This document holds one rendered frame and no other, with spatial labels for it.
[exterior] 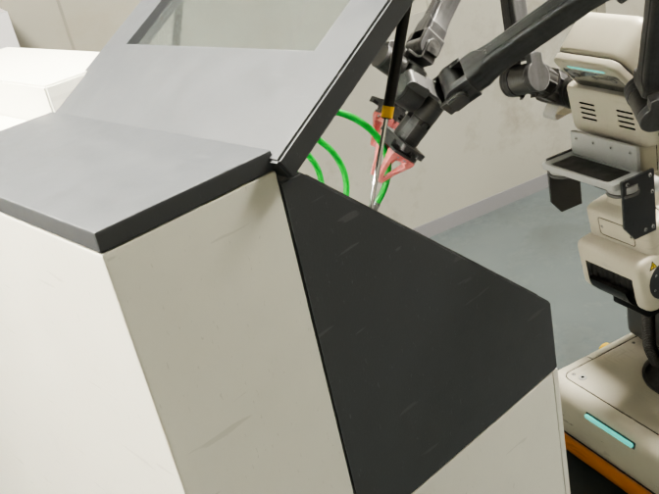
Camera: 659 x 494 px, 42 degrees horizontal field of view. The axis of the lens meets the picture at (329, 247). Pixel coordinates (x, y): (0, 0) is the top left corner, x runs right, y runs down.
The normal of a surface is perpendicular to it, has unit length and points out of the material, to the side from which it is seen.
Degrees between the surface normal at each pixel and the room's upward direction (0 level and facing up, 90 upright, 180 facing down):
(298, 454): 90
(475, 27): 90
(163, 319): 90
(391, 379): 90
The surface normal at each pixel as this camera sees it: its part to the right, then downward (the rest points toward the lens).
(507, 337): 0.66, 0.19
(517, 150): 0.45, 0.29
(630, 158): -0.87, 0.36
